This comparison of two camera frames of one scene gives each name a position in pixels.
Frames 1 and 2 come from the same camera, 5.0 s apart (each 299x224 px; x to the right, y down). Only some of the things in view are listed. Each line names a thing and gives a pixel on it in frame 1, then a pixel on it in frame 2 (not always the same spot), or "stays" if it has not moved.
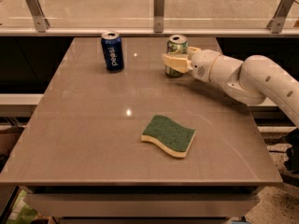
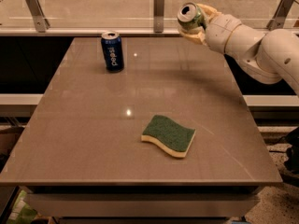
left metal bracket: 41,21 stays
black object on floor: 291,163 stays
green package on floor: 21,213 stays
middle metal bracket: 159,0 stays
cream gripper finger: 192,50 to 209,12
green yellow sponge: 171,135 stays
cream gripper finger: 178,63 to 197,35
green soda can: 177,46 to 190,16
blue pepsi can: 113,50 stays
